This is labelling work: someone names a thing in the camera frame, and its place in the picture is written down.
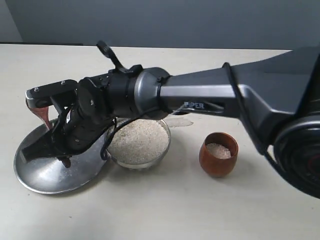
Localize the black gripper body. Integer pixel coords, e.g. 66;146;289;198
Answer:
49;73;112;155

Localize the dark red wooden spoon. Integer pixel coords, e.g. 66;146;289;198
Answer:
26;103;71;168

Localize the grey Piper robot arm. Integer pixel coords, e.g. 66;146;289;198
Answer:
20;41;320;198

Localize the steel bowl of rice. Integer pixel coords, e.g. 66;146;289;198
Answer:
107;119;171;170

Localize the brown wooden cup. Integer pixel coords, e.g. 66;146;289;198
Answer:
198;132;239;178

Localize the round steel plate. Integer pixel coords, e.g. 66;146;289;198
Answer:
13;124;106;195

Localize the clear tape strip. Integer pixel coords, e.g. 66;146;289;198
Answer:
164;117;194;128

